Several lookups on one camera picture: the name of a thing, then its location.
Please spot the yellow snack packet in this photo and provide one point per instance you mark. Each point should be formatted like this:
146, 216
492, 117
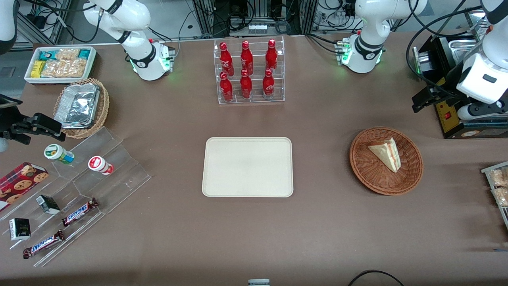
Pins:
37, 69

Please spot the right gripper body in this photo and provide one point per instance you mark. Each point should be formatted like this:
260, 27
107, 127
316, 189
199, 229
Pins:
8, 124

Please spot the white power strip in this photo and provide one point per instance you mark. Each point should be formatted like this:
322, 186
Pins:
257, 29

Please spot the clear bag of crackers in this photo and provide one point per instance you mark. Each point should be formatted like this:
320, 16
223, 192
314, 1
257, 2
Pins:
67, 54
63, 69

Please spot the metal tray with snacks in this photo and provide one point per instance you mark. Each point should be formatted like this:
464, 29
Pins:
485, 170

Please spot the aluminium foil container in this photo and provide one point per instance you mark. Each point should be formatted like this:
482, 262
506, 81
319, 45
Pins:
77, 105

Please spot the small black white box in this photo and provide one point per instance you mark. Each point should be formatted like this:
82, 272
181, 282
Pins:
20, 229
48, 204

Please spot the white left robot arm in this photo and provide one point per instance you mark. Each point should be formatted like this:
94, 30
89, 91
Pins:
369, 28

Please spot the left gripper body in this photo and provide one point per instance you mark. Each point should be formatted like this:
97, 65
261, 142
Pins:
445, 92

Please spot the snickers chocolate bar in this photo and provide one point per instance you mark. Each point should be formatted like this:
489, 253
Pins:
43, 244
79, 212

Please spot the red chocolate cookie box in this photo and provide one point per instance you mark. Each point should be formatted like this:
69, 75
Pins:
20, 184

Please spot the beige plastic tray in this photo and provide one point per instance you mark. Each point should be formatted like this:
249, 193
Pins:
247, 167

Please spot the steel warmer pan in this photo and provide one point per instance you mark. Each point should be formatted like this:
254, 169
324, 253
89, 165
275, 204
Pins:
462, 47

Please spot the red label yogurt cup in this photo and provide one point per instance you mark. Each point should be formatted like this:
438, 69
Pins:
100, 165

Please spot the grey white device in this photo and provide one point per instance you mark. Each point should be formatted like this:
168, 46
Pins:
258, 282

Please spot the green label yogurt cup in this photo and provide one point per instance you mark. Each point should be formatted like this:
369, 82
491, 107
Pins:
58, 153

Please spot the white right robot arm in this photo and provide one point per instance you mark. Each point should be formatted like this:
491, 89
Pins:
137, 24

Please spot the triangular sandwich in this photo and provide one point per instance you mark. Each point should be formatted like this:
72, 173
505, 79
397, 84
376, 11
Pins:
387, 155

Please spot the black food warmer machine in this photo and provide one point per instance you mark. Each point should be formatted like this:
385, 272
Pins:
450, 123

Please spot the white rectangular snack bin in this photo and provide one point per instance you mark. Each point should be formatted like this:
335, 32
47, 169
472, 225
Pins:
92, 59

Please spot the clear acrylic bottle rack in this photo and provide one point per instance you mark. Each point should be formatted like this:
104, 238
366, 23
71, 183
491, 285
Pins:
254, 99

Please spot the brown round wicker basket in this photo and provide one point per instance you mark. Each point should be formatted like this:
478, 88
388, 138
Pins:
373, 174

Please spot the clear acrylic stepped display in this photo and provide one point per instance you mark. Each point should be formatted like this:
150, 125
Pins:
119, 174

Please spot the red cola bottle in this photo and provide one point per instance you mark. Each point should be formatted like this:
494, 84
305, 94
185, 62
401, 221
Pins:
246, 58
246, 86
226, 88
271, 57
268, 85
225, 59

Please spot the light oval wicker basket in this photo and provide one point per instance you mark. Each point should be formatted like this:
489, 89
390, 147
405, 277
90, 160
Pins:
101, 115

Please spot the clear bag of fried snacks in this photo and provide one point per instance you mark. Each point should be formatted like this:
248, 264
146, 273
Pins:
499, 176
502, 196

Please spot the teal snack packet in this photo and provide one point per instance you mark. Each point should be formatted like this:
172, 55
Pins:
84, 53
45, 55

